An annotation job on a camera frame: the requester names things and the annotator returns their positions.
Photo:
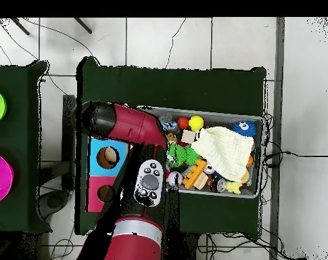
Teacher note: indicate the dark green tablecloth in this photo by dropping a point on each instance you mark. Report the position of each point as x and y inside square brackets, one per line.
[23, 149]
[169, 86]

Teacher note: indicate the black tripod leg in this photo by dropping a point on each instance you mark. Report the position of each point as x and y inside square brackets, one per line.
[83, 25]
[20, 26]

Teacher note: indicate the orange ball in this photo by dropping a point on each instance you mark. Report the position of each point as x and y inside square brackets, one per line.
[183, 122]

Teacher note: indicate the orange plastic building block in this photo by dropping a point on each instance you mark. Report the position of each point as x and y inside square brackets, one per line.
[193, 174]

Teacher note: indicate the yellow ball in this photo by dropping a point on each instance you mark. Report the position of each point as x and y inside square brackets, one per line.
[196, 122]

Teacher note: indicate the shallow mesh bin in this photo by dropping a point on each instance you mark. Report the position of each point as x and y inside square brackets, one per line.
[250, 192]

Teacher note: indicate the green spiky toy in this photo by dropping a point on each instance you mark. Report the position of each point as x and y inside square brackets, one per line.
[180, 155]

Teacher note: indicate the pink bowl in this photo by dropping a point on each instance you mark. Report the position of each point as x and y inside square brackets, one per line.
[0, 177]

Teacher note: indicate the blue spiky toy with eyes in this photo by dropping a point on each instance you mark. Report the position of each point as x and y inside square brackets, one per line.
[244, 129]

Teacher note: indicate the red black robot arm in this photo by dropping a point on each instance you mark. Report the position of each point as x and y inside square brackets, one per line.
[134, 127]

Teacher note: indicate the cream waffle cloth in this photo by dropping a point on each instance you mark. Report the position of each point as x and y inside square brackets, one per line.
[223, 151]

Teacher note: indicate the wooden box with three holes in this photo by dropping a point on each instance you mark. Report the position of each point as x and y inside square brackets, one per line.
[94, 165]

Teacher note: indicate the wooden cube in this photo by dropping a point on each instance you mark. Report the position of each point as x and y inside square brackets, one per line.
[188, 136]

